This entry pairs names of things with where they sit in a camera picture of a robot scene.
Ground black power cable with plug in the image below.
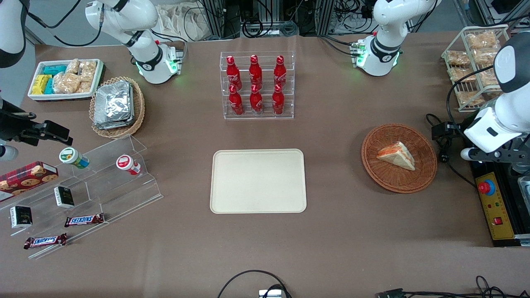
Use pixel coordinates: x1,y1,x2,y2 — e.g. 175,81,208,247
426,113,477,188

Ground black cable bundle with connector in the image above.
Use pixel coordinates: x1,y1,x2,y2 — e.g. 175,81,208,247
375,275,530,298

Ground clear acrylic tiered stand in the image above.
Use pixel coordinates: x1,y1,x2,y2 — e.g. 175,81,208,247
0,134,164,260

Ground clear acrylic bottle rack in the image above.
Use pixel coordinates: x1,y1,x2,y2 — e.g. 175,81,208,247
219,51,296,120

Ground white cloth bag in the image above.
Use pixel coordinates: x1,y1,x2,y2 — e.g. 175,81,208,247
157,3,217,42

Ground oval wicker basket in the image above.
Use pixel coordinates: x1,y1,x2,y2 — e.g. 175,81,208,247
89,76,146,139

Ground stack of foil packs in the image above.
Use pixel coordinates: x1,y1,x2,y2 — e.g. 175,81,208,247
93,80,135,131

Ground round brown wicker basket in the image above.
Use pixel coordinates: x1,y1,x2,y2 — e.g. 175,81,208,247
361,123,438,194

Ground red tartan cookie box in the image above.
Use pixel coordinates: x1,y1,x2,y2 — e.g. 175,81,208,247
0,161,59,203

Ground triangular sandwich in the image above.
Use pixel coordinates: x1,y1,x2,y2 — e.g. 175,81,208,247
376,141,416,171

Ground Snickers chocolate bar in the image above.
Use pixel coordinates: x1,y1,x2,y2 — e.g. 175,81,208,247
64,213,105,228
23,233,68,250

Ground steel food pan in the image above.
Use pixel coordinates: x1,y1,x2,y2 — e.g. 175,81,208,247
517,175,530,221

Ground white rectangular snack bin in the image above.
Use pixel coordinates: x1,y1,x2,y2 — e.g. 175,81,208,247
27,58,104,102

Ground black looped table-edge cable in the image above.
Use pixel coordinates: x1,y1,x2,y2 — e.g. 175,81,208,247
217,269,293,298

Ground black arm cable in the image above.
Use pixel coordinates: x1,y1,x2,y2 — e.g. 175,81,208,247
446,62,508,125
24,0,104,47

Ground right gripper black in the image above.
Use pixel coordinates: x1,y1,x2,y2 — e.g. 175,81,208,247
0,99,74,147

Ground black left base cables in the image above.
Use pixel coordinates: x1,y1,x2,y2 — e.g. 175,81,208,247
318,35,360,57

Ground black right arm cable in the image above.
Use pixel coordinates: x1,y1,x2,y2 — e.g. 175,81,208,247
24,0,104,47

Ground red cola bottle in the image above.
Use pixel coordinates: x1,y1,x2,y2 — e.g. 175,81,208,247
249,85,264,115
273,55,287,87
248,55,263,87
271,84,286,115
228,85,244,116
226,55,242,89

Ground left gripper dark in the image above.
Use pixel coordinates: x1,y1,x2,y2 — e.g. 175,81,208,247
432,122,530,174

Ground bagged fried snack pack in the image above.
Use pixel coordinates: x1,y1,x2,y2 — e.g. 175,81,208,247
448,67,477,82
456,91,484,106
446,50,471,67
465,31,498,50
472,48,500,67
478,70,501,87

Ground white wire rack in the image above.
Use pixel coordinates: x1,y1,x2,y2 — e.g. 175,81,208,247
441,24,511,113

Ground small black carton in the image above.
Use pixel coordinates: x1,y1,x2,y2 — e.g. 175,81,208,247
53,186,75,209
10,205,33,229

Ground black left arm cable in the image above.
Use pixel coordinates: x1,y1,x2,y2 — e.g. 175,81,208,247
446,62,508,125

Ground red-lid yogurt cup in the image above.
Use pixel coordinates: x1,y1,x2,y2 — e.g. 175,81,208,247
116,154,142,176

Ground yellow control panel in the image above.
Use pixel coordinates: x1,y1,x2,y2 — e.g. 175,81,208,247
475,171,516,241

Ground yellow snack packet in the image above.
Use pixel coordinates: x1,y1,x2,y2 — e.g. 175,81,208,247
32,74,53,95

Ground beige rectangular tray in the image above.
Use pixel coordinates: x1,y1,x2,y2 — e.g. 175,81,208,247
210,149,308,214

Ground black metal machine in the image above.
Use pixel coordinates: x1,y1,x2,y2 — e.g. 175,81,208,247
468,157,530,248

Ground green-lid yogurt cup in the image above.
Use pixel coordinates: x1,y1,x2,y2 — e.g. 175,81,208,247
59,147,90,170

